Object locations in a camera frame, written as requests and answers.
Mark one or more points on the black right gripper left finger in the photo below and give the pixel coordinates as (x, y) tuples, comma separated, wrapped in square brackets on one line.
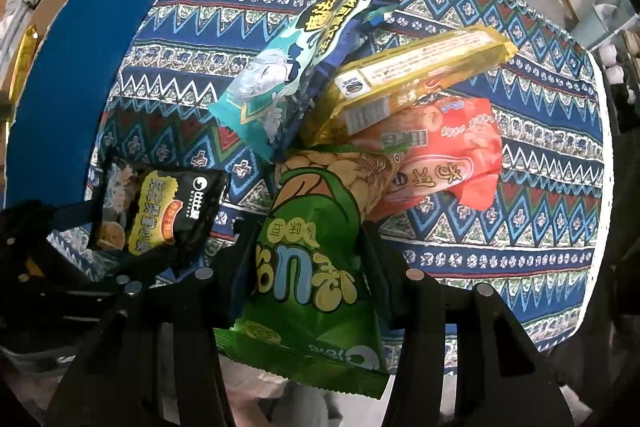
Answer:
[(154, 359)]

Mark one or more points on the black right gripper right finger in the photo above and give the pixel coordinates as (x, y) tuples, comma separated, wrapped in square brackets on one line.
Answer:
[(502, 379)]

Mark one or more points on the black snack bag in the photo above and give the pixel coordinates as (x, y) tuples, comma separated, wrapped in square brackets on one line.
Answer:
[(142, 207)]

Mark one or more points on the green snack bag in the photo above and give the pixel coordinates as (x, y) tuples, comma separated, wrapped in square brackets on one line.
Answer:
[(310, 317)]

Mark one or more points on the orange-red snack bag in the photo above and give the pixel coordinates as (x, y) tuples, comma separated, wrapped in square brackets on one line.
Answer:
[(453, 145)]

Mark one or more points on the gold biscuit pack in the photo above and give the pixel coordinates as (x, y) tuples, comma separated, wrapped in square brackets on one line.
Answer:
[(365, 92)]

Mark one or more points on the teal snack bag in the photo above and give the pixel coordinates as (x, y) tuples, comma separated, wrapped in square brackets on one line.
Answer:
[(265, 104)]

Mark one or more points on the blue cardboard box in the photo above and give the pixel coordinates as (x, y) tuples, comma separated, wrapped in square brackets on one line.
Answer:
[(57, 119)]

